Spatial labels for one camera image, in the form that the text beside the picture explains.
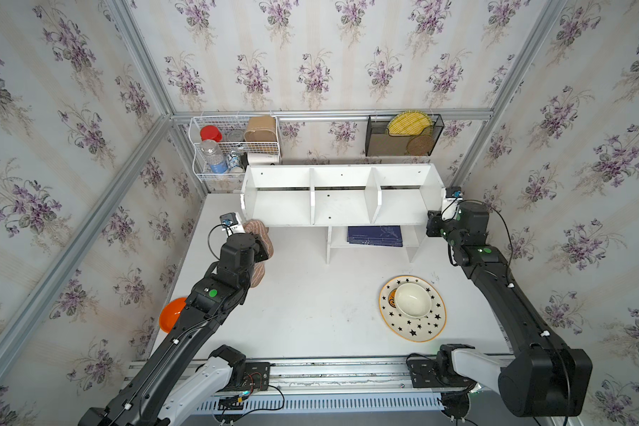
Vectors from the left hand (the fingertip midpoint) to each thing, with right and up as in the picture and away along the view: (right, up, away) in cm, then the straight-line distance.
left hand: (259, 236), depth 72 cm
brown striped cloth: (0, +1, +2) cm, 3 cm away
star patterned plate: (+45, -30, +8) cm, 55 cm away
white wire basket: (-17, +31, +20) cm, 40 cm away
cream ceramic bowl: (+47, -22, +13) cm, 54 cm away
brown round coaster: (+54, +32, +26) cm, 68 cm away
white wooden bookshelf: (+22, +12, +13) cm, 29 cm away
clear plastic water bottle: (-19, +26, +15) cm, 35 cm away
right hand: (+52, +7, +8) cm, 53 cm away
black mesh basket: (+40, +33, +28) cm, 59 cm away
